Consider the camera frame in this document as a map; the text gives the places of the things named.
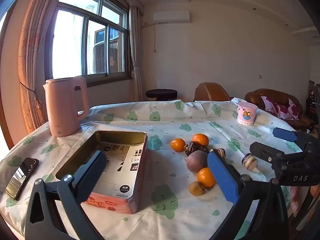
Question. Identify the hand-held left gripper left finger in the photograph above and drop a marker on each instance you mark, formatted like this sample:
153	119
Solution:
96	170

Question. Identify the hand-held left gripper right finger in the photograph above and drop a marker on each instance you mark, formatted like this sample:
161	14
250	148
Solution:
222	177

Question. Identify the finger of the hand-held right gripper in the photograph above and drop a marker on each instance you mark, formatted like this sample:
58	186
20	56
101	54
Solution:
265	152
285	135

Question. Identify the medium mandarin orange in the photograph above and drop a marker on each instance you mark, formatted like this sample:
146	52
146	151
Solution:
205	177

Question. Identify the round macaron cookie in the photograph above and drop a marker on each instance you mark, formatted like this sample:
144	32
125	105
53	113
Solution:
248	160

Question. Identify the striped brown roll slice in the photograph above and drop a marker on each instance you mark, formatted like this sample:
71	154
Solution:
221	153

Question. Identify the yellow-brown longan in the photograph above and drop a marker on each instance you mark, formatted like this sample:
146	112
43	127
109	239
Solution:
196	188

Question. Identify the purple passion fruit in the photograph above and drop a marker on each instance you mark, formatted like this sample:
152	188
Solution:
195	161

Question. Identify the dark brown date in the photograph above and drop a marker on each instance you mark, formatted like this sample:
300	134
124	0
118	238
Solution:
191	148
203	149

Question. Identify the pink metal tin box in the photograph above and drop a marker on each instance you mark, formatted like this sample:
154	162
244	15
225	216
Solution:
112	205

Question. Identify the large mandarin orange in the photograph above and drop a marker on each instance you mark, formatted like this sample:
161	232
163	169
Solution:
200	139

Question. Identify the small round orange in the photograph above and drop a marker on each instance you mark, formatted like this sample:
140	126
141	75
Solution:
177	145

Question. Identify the person's right hand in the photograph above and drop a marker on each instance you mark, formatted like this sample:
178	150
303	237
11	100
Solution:
296	200

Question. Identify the printed paper sheet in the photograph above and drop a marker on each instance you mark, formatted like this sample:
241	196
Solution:
120	172

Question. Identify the pink floral cushion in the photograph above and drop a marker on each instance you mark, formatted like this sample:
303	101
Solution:
268	105
287	110

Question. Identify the pink cartoon cup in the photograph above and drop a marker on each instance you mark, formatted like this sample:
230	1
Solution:
247	115

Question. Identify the colourful cluttered rack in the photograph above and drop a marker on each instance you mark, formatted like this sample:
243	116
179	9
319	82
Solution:
311	97

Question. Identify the brown leather sofa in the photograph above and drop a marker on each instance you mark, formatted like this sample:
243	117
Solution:
255	97

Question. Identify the pink electric kettle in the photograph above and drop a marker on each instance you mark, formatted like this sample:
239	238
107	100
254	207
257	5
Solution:
62	110

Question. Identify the black smartphone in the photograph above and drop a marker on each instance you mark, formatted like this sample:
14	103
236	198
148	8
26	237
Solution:
21	177

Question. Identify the cloud print tablecloth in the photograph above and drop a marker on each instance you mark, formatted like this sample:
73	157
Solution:
162	125

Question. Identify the brown leather chair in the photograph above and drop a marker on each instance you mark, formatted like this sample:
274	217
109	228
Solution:
210	92

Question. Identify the black round stool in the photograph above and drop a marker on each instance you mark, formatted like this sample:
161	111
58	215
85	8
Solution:
161	93

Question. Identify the pink flower window sticker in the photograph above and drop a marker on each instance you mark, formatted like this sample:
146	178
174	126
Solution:
111	60

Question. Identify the pale beige curtain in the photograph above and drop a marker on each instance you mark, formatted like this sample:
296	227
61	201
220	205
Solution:
136	55

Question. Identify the sliding glass window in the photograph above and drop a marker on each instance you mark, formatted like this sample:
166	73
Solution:
70	42

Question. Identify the orange patterned curtain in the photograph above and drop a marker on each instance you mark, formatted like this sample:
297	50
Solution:
32	55

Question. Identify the white air conditioner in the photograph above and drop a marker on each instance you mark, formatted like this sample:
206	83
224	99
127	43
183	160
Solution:
171	16

